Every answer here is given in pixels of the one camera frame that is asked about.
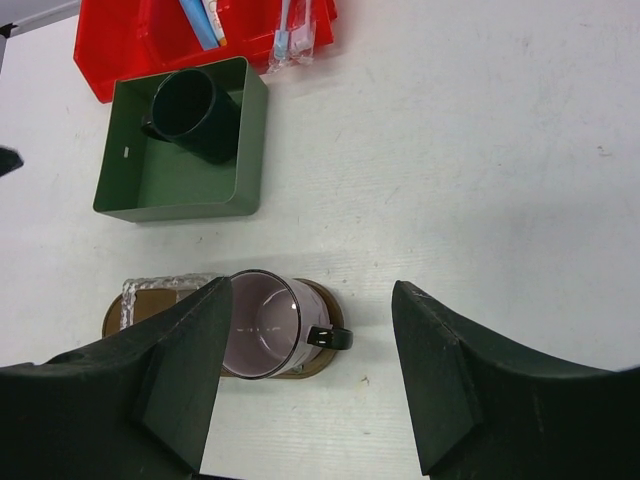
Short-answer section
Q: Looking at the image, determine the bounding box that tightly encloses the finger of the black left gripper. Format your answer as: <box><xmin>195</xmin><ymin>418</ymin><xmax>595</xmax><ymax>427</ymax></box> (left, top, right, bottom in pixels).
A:
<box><xmin>0</xmin><ymin>146</ymin><xmax>24</xmax><ymax>176</ymax></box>

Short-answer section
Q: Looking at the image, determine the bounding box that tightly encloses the white toothpaste tube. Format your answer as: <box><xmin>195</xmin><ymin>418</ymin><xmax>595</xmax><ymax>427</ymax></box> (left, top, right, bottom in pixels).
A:
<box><xmin>202</xmin><ymin>0</ymin><xmax>227</xmax><ymax>46</ymax></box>

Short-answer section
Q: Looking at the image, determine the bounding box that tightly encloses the red plastic organizer bin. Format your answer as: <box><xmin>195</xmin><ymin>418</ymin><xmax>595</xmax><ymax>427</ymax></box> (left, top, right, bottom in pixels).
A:
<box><xmin>74</xmin><ymin>0</ymin><xmax>338</xmax><ymax>103</ymax></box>

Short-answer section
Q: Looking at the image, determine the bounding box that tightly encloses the lilac enamel mug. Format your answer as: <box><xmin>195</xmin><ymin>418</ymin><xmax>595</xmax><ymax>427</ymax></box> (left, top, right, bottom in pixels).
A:
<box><xmin>222</xmin><ymin>269</ymin><xmax>353</xmax><ymax>380</ymax></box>

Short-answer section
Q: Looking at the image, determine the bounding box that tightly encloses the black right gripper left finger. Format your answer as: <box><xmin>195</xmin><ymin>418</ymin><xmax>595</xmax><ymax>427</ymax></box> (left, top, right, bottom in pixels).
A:
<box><xmin>1</xmin><ymin>277</ymin><xmax>232</xmax><ymax>479</ymax></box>

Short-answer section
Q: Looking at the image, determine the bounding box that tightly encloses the dark green mug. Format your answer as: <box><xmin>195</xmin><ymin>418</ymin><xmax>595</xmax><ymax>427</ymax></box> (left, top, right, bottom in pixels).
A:
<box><xmin>140</xmin><ymin>68</ymin><xmax>241</xmax><ymax>165</ymax></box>

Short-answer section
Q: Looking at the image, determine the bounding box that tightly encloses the blue toothpaste tube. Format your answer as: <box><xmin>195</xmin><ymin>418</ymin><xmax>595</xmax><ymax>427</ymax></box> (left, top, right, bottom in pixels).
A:
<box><xmin>179</xmin><ymin>0</ymin><xmax>219</xmax><ymax>50</ymax></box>

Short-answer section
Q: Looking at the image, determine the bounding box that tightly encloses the clear textured glass holder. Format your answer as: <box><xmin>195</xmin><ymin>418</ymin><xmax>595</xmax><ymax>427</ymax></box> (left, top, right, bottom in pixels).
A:
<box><xmin>117</xmin><ymin>273</ymin><xmax>218</xmax><ymax>331</ymax></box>

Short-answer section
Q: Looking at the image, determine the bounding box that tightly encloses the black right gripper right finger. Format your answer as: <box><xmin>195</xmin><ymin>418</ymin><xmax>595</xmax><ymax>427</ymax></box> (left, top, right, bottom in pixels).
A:
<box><xmin>392</xmin><ymin>281</ymin><xmax>639</xmax><ymax>479</ymax></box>

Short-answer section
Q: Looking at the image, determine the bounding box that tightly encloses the green metal box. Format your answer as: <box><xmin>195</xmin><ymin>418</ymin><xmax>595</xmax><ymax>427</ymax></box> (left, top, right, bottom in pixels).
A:
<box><xmin>93</xmin><ymin>57</ymin><xmax>268</xmax><ymax>223</ymax></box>

